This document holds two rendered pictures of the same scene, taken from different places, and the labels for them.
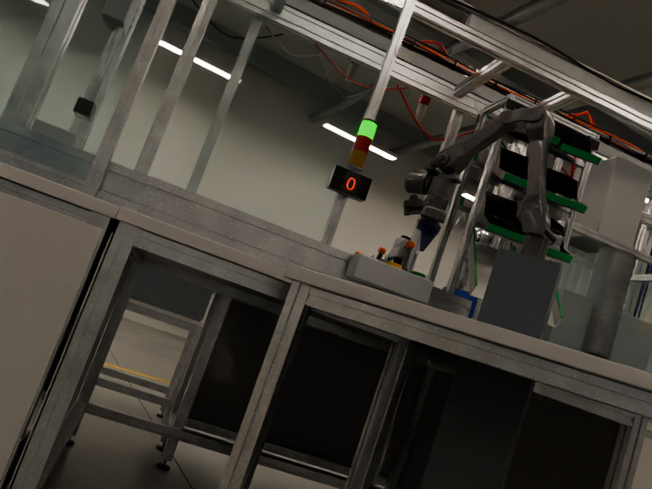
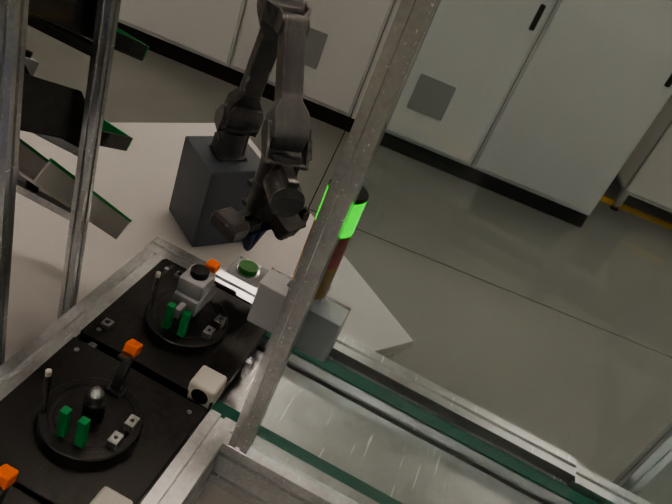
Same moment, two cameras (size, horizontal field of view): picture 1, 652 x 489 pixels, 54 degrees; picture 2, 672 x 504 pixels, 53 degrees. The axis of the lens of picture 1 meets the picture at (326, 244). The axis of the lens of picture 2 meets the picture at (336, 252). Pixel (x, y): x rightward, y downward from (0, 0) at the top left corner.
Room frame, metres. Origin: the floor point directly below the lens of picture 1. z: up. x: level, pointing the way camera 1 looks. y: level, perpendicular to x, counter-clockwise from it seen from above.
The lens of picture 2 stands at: (2.54, 0.25, 1.80)
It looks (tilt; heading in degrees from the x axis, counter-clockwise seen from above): 34 degrees down; 200
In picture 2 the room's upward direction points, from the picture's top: 23 degrees clockwise
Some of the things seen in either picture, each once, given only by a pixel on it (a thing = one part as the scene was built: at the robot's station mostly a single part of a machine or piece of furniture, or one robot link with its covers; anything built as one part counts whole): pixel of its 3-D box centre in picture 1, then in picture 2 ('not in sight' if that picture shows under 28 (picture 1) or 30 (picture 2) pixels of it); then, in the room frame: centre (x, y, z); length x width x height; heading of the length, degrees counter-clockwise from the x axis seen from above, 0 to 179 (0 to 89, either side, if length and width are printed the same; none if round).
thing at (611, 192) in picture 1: (595, 256); not in sight; (2.82, -1.17, 1.50); 0.38 x 0.21 x 0.88; 13
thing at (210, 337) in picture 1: (399, 434); not in sight; (3.28, -0.66, 0.43); 2.20 x 0.38 x 0.86; 103
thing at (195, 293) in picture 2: (401, 247); (193, 289); (1.84, -0.21, 1.06); 0.08 x 0.04 x 0.07; 13
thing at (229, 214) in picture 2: (434, 211); (264, 200); (1.66, -0.24, 1.15); 0.19 x 0.06 x 0.08; 173
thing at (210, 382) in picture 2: not in sight; (206, 387); (1.90, -0.10, 0.97); 0.05 x 0.05 x 0.04; 13
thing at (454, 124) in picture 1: (430, 197); not in sight; (2.99, -0.40, 1.56); 0.04 x 0.04 x 1.39; 13
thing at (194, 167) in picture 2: (518, 303); (217, 190); (1.46, -0.47, 0.96); 0.14 x 0.14 x 0.20; 67
